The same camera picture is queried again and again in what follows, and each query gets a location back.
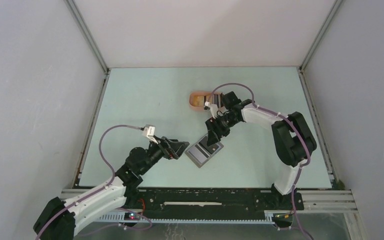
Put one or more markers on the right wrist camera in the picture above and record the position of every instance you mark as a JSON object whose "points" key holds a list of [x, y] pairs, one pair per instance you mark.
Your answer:
{"points": [[212, 108]]}

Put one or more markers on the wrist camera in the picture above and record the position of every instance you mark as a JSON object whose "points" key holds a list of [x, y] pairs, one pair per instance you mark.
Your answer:
{"points": [[212, 108], [148, 131]]}

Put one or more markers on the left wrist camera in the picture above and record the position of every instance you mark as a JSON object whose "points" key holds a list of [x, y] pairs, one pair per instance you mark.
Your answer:
{"points": [[148, 131]]}

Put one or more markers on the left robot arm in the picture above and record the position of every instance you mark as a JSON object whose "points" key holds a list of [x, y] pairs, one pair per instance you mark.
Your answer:
{"points": [[63, 219]]}

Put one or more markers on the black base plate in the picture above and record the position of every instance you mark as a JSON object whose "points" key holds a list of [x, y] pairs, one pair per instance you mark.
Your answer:
{"points": [[211, 204]]}

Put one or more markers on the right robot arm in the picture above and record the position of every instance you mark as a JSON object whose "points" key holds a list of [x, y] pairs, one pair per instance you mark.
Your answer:
{"points": [[293, 140]]}

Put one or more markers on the beige leather card holder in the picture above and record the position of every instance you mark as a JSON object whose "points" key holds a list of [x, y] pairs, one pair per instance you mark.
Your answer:
{"points": [[210, 156]]}

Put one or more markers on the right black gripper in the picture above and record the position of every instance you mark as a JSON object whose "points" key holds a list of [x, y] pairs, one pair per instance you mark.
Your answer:
{"points": [[215, 135]]}

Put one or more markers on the black card gripper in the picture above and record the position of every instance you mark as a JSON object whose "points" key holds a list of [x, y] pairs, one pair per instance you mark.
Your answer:
{"points": [[207, 147]]}

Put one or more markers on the aluminium frame rail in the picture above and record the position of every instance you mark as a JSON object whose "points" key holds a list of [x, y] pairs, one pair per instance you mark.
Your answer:
{"points": [[326, 201]]}

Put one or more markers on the yellow VIP card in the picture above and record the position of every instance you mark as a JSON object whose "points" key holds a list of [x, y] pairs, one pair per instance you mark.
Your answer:
{"points": [[199, 100]]}

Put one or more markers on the pink oval tray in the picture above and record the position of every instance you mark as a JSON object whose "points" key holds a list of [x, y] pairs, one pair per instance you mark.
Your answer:
{"points": [[207, 93]]}

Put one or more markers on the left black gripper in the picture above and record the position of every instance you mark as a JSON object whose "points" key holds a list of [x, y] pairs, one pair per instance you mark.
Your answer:
{"points": [[169, 152]]}

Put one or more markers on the grey card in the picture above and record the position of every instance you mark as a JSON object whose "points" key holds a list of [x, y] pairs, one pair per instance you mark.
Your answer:
{"points": [[197, 155]]}

